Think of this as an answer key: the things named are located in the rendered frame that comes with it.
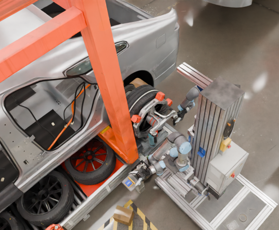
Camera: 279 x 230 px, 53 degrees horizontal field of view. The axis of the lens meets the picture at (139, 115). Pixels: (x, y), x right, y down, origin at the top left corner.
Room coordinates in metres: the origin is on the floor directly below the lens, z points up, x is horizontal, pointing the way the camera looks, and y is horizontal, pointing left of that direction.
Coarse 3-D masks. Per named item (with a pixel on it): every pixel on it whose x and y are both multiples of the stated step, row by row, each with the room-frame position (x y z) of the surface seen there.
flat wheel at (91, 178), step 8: (96, 136) 2.08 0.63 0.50; (88, 144) 2.05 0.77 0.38; (96, 144) 2.04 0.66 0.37; (104, 144) 1.94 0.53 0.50; (80, 152) 1.90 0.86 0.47; (88, 152) 1.89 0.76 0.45; (112, 152) 1.80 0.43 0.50; (72, 160) 1.82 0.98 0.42; (88, 160) 1.77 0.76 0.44; (96, 160) 1.73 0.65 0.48; (112, 160) 1.69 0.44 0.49; (72, 168) 1.66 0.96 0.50; (104, 168) 1.59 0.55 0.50; (112, 168) 1.64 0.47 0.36; (72, 176) 1.58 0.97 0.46; (80, 176) 1.54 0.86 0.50; (88, 176) 1.52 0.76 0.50; (96, 176) 1.51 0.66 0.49; (104, 176) 1.54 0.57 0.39; (88, 184) 1.49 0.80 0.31
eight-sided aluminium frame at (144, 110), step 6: (150, 102) 2.03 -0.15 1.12; (156, 102) 2.02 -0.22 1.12; (162, 102) 2.08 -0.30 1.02; (144, 108) 1.96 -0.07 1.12; (150, 108) 1.96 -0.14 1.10; (144, 114) 1.89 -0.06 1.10; (162, 114) 2.13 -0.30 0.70; (138, 126) 1.83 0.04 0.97; (138, 132) 1.82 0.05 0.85; (144, 132) 1.93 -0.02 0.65
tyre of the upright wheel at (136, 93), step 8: (136, 88) 2.24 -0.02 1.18; (144, 88) 2.23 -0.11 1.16; (152, 88) 2.27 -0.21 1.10; (128, 96) 2.14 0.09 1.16; (136, 96) 2.11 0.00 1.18; (144, 96) 2.10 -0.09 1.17; (152, 96) 2.10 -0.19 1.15; (128, 104) 2.06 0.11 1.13; (136, 104) 2.02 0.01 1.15; (144, 104) 2.01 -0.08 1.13; (136, 112) 1.94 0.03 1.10
